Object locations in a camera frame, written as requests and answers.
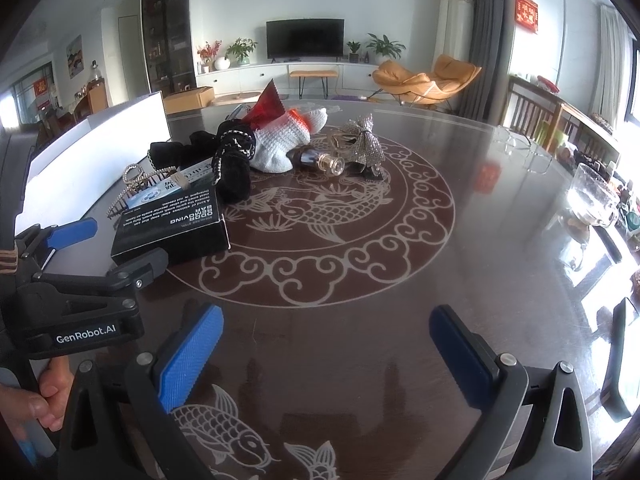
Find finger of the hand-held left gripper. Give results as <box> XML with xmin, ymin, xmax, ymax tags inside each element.
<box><xmin>14</xmin><ymin>217</ymin><xmax>99</xmax><ymax>281</ymax></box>
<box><xmin>32</xmin><ymin>248</ymin><xmax>171</xmax><ymax>289</ymax></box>

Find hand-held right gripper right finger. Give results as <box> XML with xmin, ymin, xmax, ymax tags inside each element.
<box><xmin>429</xmin><ymin>304</ymin><xmax>593</xmax><ymax>480</ymax></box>

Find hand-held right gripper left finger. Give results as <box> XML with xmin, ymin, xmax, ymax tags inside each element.
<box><xmin>59</xmin><ymin>304</ymin><xmax>226</xmax><ymax>480</ymax></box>

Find black cardboard box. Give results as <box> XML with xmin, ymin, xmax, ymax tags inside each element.
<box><xmin>110</xmin><ymin>187</ymin><xmax>231</xmax><ymax>266</ymax></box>

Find black knitted glove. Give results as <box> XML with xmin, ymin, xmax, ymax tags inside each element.
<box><xmin>149</xmin><ymin>130</ymin><xmax>221</xmax><ymax>171</ymax></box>
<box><xmin>212</xmin><ymin>120</ymin><xmax>258</xmax><ymax>205</ymax></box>

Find dark patterned desktop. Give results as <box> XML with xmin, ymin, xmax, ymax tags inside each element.
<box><xmin>15</xmin><ymin>97</ymin><xmax>640</xmax><ymax>480</ymax></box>

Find person's left hand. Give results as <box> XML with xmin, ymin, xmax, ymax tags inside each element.
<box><xmin>0</xmin><ymin>359</ymin><xmax>77</xmax><ymax>433</ymax></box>

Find rhinestone tiara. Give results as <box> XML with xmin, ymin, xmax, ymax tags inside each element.
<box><xmin>106</xmin><ymin>162</ymin><xmax>176</xmax><ymax>218</ymax></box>

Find small wooden side cabinet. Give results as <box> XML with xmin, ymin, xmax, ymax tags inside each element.
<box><xmin>87</xmin><ymin>77</ymin><xmax>108</xmax><ymax>116</ymax></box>

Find brown cardboard box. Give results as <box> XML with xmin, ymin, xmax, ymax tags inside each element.
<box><xmin>162</xmin><ymin>86</ymin><xmax>216</xmax><ymax>115</ymax></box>

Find white door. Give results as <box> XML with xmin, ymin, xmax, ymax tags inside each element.
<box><xmin>118</xmin><ymin>14</ymin><xmax>141</xmax><ymax>101</ymax></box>

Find white knit glove orange cuff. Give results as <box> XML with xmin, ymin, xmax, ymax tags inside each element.
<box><xmin>250</xmin><ymin>105</ymin><xmax>331</xmax><ymax>173</ymax></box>

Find red foil packet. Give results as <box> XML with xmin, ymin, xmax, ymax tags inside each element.
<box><xmin>242</xmin><ymin>79</ymin><xmax>287</xmax><ymax>128</ymax></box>

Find clear glass cup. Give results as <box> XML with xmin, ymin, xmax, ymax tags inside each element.
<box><xmin>567</xmin><ymin>162</ymin><xmax>621</xmax><ymax>228</ymax></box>

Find glass perfume bottle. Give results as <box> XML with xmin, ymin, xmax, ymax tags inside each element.
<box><xmin>290</xmin><ymin>147</ymin><xmax>347</xmax><ymax>177</ymax></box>

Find white television cabinet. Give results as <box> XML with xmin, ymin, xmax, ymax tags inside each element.
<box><xmin>195</xmin><ymin>57</ymin><xmax>396</xmax><ymax>98</ymax></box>

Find dark display cabinet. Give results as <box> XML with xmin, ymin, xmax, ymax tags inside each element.
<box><xmin>141</xmin><ymin>0</ymin><xmax>197</xmax><ymax>96</ymax></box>

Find red flower arrangement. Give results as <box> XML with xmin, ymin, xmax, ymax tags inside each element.
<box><xmin>196</xmin><ymin>41</ymin><xmax>222</xmax><ymax>73</ymax></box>

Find bushy green potted plant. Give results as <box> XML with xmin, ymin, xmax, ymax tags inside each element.
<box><xmin>225</xmin><ymin>37</ymin><xmax>258</xmax><ymax>67</ymax></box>

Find wooden dining chair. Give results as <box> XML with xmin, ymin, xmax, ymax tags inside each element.
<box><xmin>500</xmin><ymin>75</ymin><xmax>566</xmax><ymax>141</ymax></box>

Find wooden bench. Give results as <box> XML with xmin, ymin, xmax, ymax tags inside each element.
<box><xmin>290</xmin><ymin>70</ymin><xmax>338</xmax><ymax>100</ymax></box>

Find wooden sideboard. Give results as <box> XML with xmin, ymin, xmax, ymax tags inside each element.
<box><xmin>557</xmin><ymin>102</ymin><xmax>640</xmax><ymax>181</ymax></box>

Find orange lounge chair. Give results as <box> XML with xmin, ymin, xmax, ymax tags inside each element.
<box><xmin>372</xmin><ymin>54</ymin><xmax>483</xmax><ymax>111</ymax></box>

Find black television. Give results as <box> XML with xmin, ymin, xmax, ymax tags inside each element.
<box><xmin>266</xmin><ymin>18</ymin><xmax>346</xmax><ymax>59</ymax></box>

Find large green potted plant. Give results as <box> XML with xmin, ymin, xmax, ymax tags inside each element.
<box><xmin>366</xmin><ymin>33</ymin><xmax>407</xmax><ymax>66</ymax></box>

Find grey curtain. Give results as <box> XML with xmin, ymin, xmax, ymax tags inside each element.
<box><xmin>460</xmin><ymin>0</ymin><xmax>516</xmax><ymax>126</ymax></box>

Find white curtain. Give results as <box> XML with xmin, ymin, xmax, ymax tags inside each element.
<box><xmin>597</xmin><ymin>4</ymin><xmax>633</xmax><ymax>126</ymax></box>

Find cloth-covered standing air conditioner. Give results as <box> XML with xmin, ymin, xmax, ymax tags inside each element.
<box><xmin>434</xmin><ymin>0</ymin><xmax>476</xmax><ymax>73</ymax></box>

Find framed wall painting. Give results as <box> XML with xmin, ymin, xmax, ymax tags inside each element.
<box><xmin>66</xmin><ymin>35</ymin><xmax>83</xmax><ymax>79</ymax></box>

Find red wall hanging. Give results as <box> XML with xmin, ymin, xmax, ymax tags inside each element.
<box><xmin>516</xmin><ymin>0</ymin><xmax>539</xmax><ymax>33</ymax></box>

